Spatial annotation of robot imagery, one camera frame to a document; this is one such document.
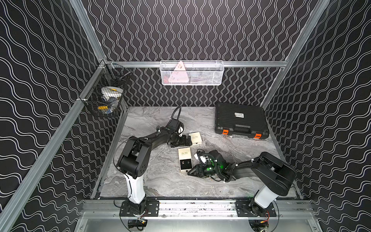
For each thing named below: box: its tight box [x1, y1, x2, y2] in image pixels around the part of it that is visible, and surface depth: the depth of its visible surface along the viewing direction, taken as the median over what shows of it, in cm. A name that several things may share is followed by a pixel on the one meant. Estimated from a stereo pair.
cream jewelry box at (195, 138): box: [188, 131, 202, 146], surface depth 100 cm
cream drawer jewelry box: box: [177, 147, 194, 171], surface depth 92 cm
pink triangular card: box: [168, 60, 189, 83], surface depth 92 cm
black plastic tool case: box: [214, 102, 270, 140], surface depth 104 cm
